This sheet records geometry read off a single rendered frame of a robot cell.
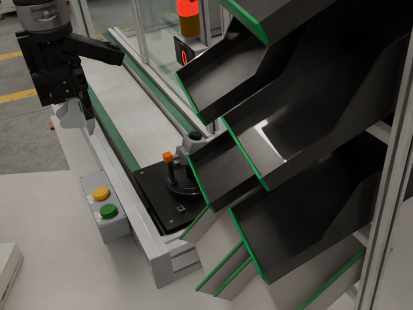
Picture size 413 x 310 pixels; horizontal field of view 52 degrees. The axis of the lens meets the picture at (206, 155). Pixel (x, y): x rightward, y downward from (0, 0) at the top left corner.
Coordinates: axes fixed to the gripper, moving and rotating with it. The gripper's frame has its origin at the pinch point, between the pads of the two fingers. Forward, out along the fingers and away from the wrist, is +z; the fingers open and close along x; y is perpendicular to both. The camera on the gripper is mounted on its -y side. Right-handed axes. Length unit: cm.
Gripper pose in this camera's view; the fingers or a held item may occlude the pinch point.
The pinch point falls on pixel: (92, 127)
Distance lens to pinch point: 82.5
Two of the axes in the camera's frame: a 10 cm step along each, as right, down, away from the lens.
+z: 0.9, 7.9, 6.0
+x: 4.4, 5.1, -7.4
